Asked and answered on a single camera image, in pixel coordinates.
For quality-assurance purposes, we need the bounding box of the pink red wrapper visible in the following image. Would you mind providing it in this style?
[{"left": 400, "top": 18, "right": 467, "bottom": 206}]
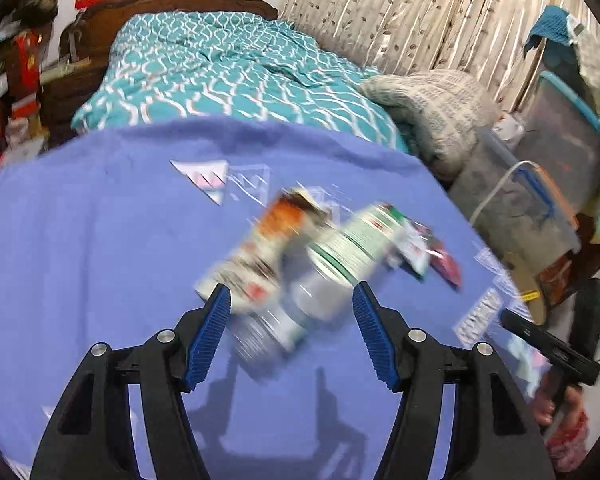
[{"left": 413, "top": 221, "right": 463, "bottom": 289}]

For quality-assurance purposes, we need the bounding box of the clear plastic bottle green label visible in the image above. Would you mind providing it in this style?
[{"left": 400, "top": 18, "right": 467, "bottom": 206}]
[{"left": 233, "top": 203, "right": 406, "bottom": 370}]

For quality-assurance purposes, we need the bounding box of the orange brown snack wrapper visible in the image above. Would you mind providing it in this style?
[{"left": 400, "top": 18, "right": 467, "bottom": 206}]
[{"left": 195, "top": 188, "right": 332, "bottom": 315}]

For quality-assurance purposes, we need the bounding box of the green white snack packet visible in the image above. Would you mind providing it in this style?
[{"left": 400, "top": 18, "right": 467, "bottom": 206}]
[{"left": 387, "top": 208, "right": 431, "bottom": 280}]

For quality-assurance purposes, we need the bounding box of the round beige trash bin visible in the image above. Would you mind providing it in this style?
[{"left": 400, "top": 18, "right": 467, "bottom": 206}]
[{"left": 503, "top": 252, "right": 547, "bottom": 326}]

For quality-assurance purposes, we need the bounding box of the person right hand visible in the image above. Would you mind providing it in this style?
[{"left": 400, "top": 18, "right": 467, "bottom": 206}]
[{"left": 530, "top": 372, "right": 588, "bottom": 477}]

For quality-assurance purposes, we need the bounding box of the white mug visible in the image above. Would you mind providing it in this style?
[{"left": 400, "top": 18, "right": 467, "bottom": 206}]
[{"left": 492, "top": 112, "right": 524, "bottom": 150}]

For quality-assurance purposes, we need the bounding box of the folded grey checked quilt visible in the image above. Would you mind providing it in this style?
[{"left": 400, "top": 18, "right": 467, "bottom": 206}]
[{"left": 360, "top": 70, "right": 500, "bottom": 182}]

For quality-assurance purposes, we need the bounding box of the red gift box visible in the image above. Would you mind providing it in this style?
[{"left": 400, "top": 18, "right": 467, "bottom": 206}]
[{"left": 5, "top": 29, "right": 40, "bottom": 101}]

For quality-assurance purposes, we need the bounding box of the teal patterned bedspread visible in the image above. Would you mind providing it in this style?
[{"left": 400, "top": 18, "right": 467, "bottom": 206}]
[{"left": 71, "top": 11, "right": 408, "bottom": 152}]

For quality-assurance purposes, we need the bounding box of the beige patterned curtain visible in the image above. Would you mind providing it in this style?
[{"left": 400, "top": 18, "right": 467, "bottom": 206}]
[{"left": 282, "top": 0, "right": 600, "bottom": 110}]

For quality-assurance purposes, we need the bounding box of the carved wooden headboard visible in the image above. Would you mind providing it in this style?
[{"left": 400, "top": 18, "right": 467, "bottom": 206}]
[{"left": 40, "top": 0, "right": 278, "bottom": 146}]

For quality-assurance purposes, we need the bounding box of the cluttered metal shelf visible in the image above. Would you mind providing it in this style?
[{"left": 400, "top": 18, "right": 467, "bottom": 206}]
[{"left": 0, "top": 0, "right": 58, "bottom": 167}]

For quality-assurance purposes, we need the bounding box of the clear storage box blue handle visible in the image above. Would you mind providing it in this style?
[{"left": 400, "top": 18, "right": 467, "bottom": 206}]
[{"left": 446, "top": 127, "right": 581, "bottom": 281}]

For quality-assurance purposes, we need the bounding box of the white cable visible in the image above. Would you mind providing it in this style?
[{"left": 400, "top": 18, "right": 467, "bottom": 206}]
[{"left": 468, "top": 159, "right": 541, "bottom": 227}]

